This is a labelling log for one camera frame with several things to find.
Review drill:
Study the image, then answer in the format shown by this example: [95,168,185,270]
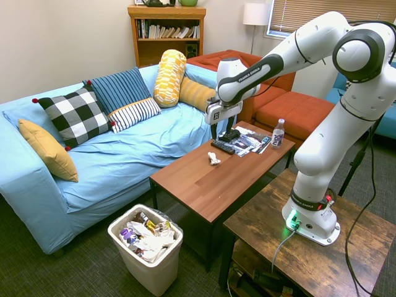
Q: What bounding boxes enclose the orange sectional sofa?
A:
[186,49,337,149]

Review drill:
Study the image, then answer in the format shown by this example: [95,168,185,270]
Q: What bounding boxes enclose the white cover magazine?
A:
[252,131,272,155]

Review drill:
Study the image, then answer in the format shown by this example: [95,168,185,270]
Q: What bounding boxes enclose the light blue sofa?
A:
[0,64,223,255]

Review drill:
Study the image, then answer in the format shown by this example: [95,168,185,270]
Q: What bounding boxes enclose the yellow striped pillow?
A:
[178,76,217,113]

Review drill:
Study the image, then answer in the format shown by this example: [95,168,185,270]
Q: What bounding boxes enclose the black camera tripod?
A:
[338,136,377,197]

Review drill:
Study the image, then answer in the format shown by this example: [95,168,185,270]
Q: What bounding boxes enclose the wooden bookshelf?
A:
[127,4,207,68]

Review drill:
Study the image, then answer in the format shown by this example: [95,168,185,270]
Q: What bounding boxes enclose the glossy dark cover magazine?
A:
[229,125,264,158]

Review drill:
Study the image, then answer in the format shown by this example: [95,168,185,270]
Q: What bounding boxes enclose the white plastic trash bin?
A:
[107,204,184,297]

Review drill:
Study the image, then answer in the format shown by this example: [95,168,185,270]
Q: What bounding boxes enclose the black power equipment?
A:
[227,265,293,297]

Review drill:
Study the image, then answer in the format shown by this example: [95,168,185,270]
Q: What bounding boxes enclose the black white checkered pillow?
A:
[32,79,116,152]

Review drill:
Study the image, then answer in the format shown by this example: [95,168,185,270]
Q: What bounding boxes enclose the full hint water bottle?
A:
[271,118,286,150]

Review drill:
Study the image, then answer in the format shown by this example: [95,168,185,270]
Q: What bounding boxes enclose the white navy striped pillow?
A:
[107,97,162,134]

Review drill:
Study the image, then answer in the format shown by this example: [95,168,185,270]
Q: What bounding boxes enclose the mustard yellow pillow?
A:
[17,119,79,183]

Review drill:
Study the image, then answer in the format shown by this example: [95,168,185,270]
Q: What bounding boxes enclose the yellow white patterned bolster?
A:
[152,49,187,108]

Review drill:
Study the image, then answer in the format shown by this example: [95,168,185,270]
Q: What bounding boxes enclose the clear plastic bin liner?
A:
[108,204,183,264]

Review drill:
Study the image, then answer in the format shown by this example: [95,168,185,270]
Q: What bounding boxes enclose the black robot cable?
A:
[343,120,384,297]

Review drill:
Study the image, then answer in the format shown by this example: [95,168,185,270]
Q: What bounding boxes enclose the blue striped pillow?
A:
[82,67,153,116]

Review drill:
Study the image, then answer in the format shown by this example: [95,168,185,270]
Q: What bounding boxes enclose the large white discarded tissue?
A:
[136,222,177,264]

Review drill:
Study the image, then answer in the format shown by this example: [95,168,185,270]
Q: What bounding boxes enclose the rustic wooden robot table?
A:
[218,168,396,297]

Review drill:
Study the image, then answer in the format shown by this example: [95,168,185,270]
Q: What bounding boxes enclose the white shade floor lamp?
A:
[243,2,269,55]

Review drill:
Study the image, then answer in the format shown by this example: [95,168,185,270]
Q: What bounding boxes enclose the wooden window blinds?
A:
[267,0,396,40]

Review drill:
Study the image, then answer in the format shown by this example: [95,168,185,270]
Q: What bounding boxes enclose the empty hint water bottle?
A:
[119,227,142,251]

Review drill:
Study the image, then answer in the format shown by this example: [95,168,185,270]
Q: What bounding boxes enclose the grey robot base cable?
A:
[271,227,299,275]

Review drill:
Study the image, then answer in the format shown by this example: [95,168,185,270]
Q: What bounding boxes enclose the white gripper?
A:
[205,98,244,142]

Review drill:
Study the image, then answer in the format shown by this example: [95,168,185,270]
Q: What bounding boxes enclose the wooden coffee table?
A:
[149,121,296,273]

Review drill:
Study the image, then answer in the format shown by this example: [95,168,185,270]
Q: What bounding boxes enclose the black remote control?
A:
[210,139,236,155]

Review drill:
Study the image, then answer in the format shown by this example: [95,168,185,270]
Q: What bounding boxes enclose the teal armchair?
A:
[324,72,396,140]

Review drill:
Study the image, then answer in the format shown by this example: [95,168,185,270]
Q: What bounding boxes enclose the row of paperback books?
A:
[136,19,200,40]

